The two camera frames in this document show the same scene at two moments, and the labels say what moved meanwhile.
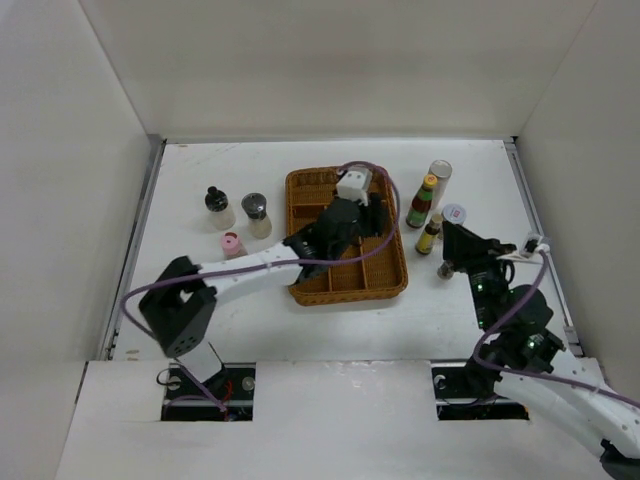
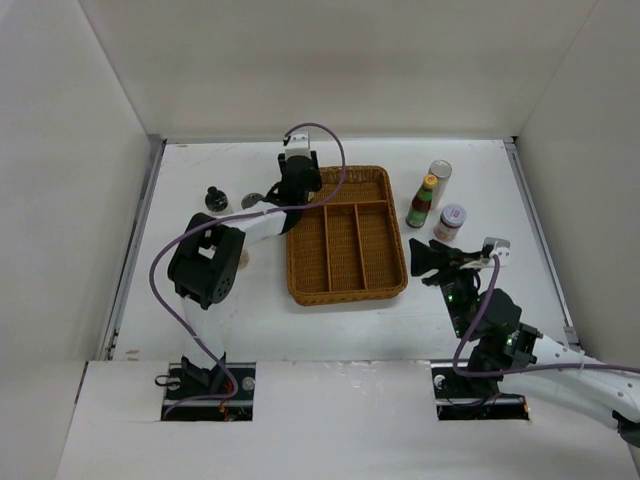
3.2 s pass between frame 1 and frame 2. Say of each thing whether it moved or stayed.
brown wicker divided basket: stayed
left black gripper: moved
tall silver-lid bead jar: stayed
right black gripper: moved
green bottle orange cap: stayed
